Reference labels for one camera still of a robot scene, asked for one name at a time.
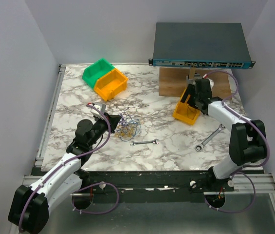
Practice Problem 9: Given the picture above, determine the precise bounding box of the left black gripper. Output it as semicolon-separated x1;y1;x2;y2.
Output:
89;112;121;147

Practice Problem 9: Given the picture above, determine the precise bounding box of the cable bundle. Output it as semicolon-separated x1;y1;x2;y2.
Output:
114;106;142;142

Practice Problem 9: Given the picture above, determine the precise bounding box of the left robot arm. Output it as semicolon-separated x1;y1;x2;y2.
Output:
8;113;121;234

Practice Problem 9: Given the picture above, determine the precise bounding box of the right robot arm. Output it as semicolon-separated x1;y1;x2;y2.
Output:
185;78;270;191

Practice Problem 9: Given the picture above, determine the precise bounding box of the yellow bin right side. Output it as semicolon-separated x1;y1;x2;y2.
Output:
172;89;200;125

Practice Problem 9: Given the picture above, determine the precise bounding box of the wooden board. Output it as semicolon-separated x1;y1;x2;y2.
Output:
159;67;231;99

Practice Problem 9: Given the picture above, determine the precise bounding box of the yellow bin beside green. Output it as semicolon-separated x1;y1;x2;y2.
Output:
94;69;128;101

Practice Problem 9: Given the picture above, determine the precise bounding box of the open-end silver wrench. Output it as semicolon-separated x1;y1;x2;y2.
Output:
130;138;159;146

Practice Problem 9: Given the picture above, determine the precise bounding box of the green plastic bin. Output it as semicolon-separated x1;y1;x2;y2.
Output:
82;58;114;89

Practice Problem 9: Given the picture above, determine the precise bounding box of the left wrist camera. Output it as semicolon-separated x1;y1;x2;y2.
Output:
87;102;106;119

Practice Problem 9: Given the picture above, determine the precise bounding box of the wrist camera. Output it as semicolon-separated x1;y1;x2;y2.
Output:
202;74;214;89
87;102;106;119

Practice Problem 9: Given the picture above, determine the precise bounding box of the grey stand bracket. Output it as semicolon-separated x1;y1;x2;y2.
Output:
186;67;201;85

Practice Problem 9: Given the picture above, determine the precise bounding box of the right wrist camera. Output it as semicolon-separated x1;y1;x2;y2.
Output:
202;74;214;89

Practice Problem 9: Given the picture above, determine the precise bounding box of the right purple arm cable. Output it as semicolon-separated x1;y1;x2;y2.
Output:
204;70;271;213

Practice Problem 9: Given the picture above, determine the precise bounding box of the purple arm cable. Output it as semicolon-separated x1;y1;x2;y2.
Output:
204;70;271;213
18;103;120;232

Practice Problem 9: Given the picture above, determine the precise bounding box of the ratchet ring wrench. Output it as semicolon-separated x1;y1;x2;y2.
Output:
195;124;225;152

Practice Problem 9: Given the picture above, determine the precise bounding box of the network switch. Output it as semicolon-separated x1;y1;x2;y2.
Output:
148;22;255;69

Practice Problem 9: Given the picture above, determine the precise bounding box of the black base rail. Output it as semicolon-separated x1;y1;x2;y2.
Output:
30;168;235;204

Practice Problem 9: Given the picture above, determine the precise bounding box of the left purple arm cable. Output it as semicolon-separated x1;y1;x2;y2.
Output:
18;103;120;232

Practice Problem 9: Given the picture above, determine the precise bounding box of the aluminium frame rail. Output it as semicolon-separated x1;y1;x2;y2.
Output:
21;64;66;183

